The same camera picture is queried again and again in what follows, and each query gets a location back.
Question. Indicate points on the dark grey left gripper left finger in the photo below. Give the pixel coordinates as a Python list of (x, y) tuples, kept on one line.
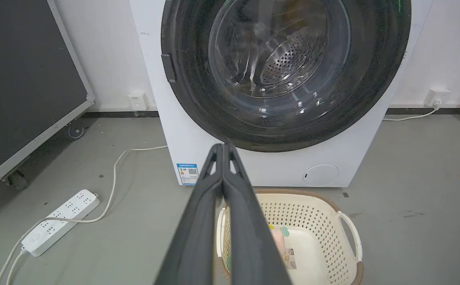
[(198, 221)]

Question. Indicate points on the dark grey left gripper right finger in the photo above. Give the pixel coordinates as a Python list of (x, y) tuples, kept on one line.
[(249, 229)]

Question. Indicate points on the white front-load washing machine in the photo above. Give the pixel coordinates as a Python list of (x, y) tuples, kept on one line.
[(277, 118)]

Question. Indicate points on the round black washing machine door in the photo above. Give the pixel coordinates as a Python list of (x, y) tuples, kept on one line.
[(285, 71)]

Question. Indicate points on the pastel cloth item in basket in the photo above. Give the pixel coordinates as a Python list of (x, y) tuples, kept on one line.
[(279, 239)]

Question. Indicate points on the blue energy label sticker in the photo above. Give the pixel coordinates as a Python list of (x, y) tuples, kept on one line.
[(187, 173)]

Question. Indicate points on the cream perforated laundry basket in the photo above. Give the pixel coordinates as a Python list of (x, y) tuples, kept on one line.
[(317, 237)]

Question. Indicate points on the white power strip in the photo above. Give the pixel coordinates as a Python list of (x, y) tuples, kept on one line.
[(61, 221)]

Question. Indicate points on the black flight case on wheels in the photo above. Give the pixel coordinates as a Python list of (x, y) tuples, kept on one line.
[(23, 87)]

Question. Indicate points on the white wall socket box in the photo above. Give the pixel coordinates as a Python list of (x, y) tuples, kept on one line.
[(138, 101)]

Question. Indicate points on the white wall outlet with plug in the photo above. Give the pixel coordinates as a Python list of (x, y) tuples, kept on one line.
[(437, 97)]

